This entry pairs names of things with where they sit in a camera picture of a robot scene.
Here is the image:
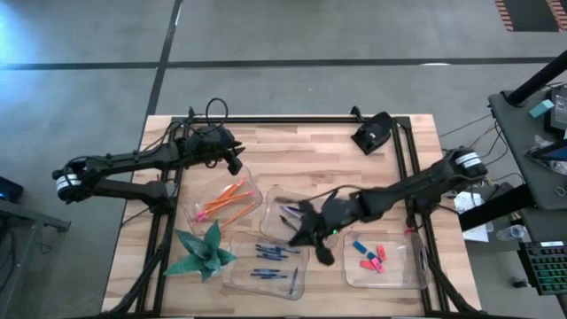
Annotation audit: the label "green artificial succulent plant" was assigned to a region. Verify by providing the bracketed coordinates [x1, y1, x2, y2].
[162, 219, 238, 284]

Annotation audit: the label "grey side table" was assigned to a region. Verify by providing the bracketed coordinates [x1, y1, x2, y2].
[486, 86, 567, 212]

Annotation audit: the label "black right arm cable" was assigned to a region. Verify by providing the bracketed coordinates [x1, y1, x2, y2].
[309, 183, 363, 201]

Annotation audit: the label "black tablet screen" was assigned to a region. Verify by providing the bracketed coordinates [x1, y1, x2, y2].
[529, 140, 567, 163]

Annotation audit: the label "black diagonal pole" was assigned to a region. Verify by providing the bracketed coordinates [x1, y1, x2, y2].
[506, 51, 567, 106]

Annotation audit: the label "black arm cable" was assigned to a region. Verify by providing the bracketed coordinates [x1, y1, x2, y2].
[309, 183, 363, 201]
[205, 97, 229, 134]

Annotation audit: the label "black box blue light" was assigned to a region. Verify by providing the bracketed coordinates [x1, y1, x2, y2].
[0, 175, 25, 205]

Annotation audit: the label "black computer keyboard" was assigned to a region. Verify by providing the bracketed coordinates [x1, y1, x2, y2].
[517, 240, 567, 297]

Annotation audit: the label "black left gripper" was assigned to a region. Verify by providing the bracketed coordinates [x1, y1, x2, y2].
[188, 126, 247, 177]

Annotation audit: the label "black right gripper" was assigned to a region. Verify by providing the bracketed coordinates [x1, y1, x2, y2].
[288, 192, 362, 268]

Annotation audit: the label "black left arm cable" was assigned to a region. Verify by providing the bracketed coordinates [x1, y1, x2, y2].
[205, 97, 229, 134]

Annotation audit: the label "clear plastic bottle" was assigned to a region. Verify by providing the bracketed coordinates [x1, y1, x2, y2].
[495, 224, 529, 243]

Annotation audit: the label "black floor mat orange stripes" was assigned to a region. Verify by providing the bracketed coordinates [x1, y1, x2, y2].
[494, 0, 567, 33]

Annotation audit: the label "teal small box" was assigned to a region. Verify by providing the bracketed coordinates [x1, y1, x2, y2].
[528, 98, 555, 120]

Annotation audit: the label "white paper sheet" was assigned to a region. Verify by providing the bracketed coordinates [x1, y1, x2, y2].
[453, 190, 491, 244]

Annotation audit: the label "black metal beam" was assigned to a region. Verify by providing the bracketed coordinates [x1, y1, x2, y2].
[458, 183, 538, 232]

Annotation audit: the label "black metal stand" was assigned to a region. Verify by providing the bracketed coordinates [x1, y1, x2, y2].
[350, 105, 394, 157]

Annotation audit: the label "black table edge frame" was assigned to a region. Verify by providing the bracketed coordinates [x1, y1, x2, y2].
[101, 113, 482, 319]

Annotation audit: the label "grey metal table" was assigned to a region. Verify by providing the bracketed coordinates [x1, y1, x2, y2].
[0, 198, 72, 319]

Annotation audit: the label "clear plastic bin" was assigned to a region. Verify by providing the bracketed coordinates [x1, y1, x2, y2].
[221, 230, 311, 301]
[183, 166, 266, 237]
[342, 230, 431, 290]
[259, 185, 338, 250]

